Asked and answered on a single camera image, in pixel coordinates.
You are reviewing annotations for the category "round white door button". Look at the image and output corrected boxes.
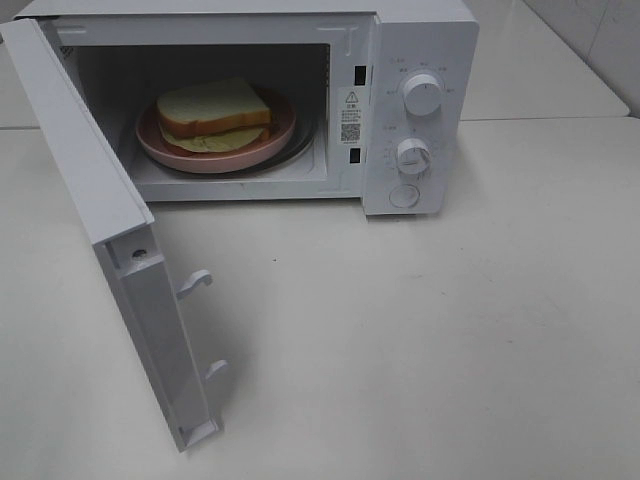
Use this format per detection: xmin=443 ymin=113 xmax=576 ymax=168
xmin=389 ymin=184 xmax=420 ymax=208

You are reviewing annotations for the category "white warning label sticker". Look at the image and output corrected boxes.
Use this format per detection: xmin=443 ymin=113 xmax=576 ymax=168
xmin=337 ymin=86 xmax=370 ymax=147

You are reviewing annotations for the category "white microwave oven body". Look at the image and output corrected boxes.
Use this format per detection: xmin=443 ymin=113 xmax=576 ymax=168
xmin=9 ymin=1 xmax=479 ymax=215

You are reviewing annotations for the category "pink round plate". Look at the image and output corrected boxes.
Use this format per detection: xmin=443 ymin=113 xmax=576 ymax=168
xmin=136 ymin=86 xmax=301 ymax=174

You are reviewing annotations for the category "white microwave door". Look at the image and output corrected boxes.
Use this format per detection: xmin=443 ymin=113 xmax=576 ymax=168
xmin=1 ymin=19 xmax=220 ymax=451

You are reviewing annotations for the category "white bread slice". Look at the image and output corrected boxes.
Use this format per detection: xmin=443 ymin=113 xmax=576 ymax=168
xmin=156 ymin=77 xmax=272 ymax=138

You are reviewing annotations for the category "upper white power knob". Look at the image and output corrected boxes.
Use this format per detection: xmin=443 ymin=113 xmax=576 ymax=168
xmin=402 ymin=73 xmax=443 ymax=116

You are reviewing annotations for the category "red tomato slice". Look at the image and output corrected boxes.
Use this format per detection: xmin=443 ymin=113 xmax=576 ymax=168
xmin=164 ymin=124 xmax=281 ymax=157

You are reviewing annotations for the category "glass microwave turntable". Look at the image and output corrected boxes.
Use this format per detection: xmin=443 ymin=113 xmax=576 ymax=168
xmin=135 ymin=97 xmax=318 ymax=179

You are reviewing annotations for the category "lower white timer knob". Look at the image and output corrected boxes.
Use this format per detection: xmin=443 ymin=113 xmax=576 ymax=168
xmin=396 ymin=138 xmax=431 ymax=175

